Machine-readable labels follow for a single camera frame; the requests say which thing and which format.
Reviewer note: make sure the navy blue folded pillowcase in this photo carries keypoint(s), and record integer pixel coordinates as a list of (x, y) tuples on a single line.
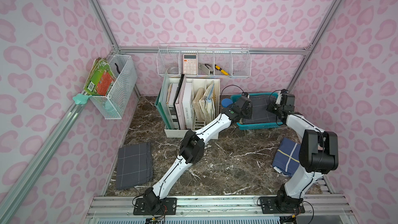
[(286, 159)]

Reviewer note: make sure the mint green clip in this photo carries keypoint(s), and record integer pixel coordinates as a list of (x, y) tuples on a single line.
[(81, 99)]

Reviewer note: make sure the white book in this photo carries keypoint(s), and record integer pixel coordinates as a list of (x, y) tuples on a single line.
[(187, 105)]

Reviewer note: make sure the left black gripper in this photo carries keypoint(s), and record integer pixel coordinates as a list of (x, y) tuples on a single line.
[(246, 108)]

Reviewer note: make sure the white mesh wall basket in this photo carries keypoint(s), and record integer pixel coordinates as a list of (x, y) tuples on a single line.
[(114, 104)]

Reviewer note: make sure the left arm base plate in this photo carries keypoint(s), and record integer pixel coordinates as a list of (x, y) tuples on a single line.
[(165, 206)]

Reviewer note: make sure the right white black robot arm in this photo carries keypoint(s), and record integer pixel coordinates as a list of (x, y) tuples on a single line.
[(318, 153)]

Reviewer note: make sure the teal plastic basket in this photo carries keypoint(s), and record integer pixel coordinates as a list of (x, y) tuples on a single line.
[(259, 126)]

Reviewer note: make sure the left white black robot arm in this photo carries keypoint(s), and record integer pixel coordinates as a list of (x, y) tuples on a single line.
[(192, 150)]

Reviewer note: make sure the grey stapler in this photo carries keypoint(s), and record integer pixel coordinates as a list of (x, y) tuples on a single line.
[(207, 69)]

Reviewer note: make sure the white file organizer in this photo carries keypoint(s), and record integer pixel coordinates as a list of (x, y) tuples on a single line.
[(196, 85)]

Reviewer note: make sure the dark grey checked pillowcase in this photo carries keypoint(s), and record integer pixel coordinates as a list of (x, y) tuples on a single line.
[(260, 114), (134, 166)]

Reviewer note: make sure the green red booklet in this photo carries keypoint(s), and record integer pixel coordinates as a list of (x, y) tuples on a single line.
[(101, 78)]

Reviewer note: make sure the blue lid pencil jar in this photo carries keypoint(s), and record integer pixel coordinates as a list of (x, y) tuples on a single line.
[(226, 102)]

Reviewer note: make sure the clear tape roll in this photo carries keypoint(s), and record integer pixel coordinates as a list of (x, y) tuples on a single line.
[(173, 70)]

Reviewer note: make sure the white wire wall shelf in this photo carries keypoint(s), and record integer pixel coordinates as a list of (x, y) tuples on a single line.
[(235, 59)]

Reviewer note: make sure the pink calculator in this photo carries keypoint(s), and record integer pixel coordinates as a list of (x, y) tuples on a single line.
[(190, 64)]

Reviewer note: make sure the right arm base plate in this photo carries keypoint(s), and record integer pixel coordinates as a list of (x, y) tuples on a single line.
[(267, 206)]

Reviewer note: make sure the yellow utility knife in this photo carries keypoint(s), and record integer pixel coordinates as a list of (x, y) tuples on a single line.
[(221, 70)]

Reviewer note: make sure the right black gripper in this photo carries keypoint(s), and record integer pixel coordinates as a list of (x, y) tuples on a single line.
[(274, 109)]

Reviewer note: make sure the green folder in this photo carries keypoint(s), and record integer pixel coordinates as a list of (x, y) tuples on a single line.
[(161, 103)]

